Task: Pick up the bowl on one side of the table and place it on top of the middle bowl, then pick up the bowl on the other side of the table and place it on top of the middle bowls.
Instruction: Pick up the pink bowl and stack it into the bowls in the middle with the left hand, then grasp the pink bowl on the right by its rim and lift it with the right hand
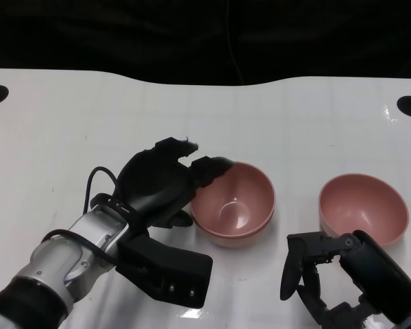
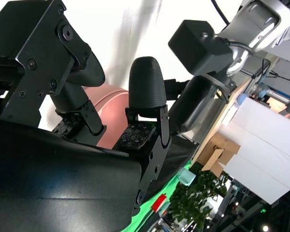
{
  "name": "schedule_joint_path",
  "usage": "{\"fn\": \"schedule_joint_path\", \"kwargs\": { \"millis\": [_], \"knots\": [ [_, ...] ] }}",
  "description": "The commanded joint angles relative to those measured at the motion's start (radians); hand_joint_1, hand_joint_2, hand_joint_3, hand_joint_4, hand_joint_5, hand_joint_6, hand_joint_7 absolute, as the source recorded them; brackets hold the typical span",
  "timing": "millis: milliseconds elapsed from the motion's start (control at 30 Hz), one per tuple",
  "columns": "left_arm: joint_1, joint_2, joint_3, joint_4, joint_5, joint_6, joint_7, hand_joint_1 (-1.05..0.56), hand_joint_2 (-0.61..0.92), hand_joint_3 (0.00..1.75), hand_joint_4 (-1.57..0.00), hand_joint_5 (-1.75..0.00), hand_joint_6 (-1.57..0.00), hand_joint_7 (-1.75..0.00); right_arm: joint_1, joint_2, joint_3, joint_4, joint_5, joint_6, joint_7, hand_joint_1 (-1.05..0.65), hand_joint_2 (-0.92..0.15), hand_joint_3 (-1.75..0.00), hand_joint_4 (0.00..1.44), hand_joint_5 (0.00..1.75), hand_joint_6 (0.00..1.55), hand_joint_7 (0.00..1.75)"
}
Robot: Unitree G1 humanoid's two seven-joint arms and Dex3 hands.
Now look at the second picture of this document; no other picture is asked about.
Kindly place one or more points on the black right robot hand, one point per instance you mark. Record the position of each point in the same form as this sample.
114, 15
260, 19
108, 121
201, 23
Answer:
62, 181

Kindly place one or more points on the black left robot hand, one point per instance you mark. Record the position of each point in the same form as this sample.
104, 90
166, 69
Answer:
174, 88

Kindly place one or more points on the grey blue-jointed robot arm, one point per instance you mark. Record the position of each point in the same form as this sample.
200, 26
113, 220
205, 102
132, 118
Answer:
275, 93

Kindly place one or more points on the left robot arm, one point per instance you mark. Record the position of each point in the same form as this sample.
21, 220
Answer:
195, 104

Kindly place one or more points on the pink plastic bowl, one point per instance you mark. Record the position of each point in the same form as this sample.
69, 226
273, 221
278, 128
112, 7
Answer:
111, 108

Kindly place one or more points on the black backdrop cloth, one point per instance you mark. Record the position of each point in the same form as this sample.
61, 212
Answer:
181, 152

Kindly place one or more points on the brown cardboard box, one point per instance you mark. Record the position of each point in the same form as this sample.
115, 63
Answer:
220, 149

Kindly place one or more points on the pale teal container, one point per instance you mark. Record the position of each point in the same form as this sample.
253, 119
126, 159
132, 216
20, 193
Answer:
187, 176

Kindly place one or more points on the red flat object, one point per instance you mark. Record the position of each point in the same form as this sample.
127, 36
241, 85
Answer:
159, 203

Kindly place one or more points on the green cloth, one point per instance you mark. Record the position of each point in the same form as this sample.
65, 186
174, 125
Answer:
170, 187

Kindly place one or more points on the white panel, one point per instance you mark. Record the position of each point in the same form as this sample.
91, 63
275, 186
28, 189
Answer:
261, 149

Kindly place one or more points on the green leafy plant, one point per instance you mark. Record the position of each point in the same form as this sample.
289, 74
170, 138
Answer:
195, 198

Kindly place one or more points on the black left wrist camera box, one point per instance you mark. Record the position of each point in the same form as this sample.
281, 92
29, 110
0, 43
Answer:
198, 48

